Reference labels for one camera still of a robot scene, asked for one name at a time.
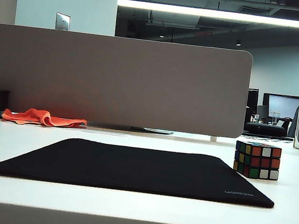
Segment scrambled Rubik's cube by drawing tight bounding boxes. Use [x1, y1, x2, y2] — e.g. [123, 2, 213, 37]
[232, 140, 283, 182]

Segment black UGREEN mouse pad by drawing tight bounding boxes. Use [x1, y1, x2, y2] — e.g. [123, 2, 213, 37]
[0, 128, 280, 210]

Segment grey metal divider base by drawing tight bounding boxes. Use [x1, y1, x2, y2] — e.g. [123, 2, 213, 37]
[87, 120, 174, 137]

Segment wide grey desk divider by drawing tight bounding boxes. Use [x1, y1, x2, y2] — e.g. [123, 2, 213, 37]
[0, 20, 255, 141]

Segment dark background monitor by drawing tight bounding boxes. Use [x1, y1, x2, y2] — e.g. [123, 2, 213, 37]
[245, 87, 260, 115]

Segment orange cloth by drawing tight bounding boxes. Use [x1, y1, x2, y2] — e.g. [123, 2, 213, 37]
[1, 104, 88, 132]

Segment black round ottoman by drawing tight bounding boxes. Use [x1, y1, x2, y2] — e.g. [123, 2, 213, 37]
[244, 121, 286, 138]

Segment long ceiling light strip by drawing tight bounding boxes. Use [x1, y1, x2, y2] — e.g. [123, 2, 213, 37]
[117, 0, 299, 29]

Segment clear bottles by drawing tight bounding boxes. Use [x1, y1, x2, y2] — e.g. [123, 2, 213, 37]
[270, 110, 282, 126]

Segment lit background monitor screen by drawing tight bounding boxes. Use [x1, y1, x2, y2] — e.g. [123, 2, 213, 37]
[260, 92, 299, 123]

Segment metal wall switch plate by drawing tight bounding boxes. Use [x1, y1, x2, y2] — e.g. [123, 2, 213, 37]
[54, 11, 72, 31]

